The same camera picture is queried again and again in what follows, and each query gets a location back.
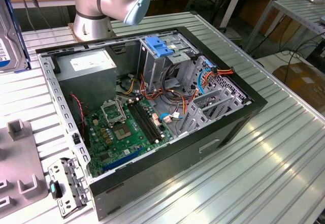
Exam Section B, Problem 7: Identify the multicolour power wire bundle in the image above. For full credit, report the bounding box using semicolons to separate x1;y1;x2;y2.
138;74;200;115

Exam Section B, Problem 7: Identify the metal socket cover frame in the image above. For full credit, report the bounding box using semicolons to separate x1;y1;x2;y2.
101;99;127;127

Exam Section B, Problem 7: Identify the grey slot retention bracket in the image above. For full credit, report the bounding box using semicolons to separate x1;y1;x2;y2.
47;156;92;219

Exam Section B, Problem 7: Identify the long blue expansion slot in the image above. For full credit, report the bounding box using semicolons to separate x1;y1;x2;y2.
103;146;144;173

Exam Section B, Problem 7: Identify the small black blue-ringed tool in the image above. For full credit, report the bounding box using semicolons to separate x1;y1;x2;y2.
48;179;63;200

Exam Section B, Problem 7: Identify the black RAM slot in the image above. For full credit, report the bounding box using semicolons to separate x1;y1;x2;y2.
137;100;164;141
127;102;155;145
131;102;157;144
134;101;160;142

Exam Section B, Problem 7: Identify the yellow black power wire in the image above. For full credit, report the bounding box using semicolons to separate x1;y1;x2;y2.
121;76;137;95

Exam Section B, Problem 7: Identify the green motherboard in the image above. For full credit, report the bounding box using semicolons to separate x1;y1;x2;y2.
85;97;176;179

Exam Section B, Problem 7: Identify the black tripod stand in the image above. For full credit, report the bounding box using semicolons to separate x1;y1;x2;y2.
209;0;236;33

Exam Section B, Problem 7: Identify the brown cardboard box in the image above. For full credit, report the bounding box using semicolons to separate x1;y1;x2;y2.
273;61;325;108

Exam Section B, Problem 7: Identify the short blue data wire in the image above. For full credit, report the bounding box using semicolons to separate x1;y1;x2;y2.
159;111;184;123

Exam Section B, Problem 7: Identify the long blue data wire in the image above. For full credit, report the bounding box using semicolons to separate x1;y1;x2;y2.
197;59;217;97

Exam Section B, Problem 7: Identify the black open PC case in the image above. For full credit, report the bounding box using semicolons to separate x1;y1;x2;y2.
35;25;269;221

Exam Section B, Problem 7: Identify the metal slat side table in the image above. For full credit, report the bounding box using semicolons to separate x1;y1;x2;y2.
243;0;325;54

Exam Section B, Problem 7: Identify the blue plastic drive latch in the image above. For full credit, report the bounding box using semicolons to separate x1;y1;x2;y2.
145;36;175;58

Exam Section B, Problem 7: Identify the hard disk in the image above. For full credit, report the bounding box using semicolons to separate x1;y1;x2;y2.
0;0;33;74

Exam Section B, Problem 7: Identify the red orange yellow power wire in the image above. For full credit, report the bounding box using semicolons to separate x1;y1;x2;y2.
203;66;235;82

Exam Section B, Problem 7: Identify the grey metal disk bay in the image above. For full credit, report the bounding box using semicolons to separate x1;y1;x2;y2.
175;55;253;137

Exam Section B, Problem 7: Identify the grey metal drive cage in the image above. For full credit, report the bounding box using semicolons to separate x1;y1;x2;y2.
138;32;201;92

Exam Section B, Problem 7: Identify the grey power supply unit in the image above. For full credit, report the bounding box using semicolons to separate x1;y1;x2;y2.
54;48;118;108

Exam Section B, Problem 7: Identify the grey parts rack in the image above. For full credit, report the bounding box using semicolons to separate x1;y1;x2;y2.
0;118;50;219

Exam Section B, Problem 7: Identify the CPU socket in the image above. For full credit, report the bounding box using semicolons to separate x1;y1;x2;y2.
113;123;133;141

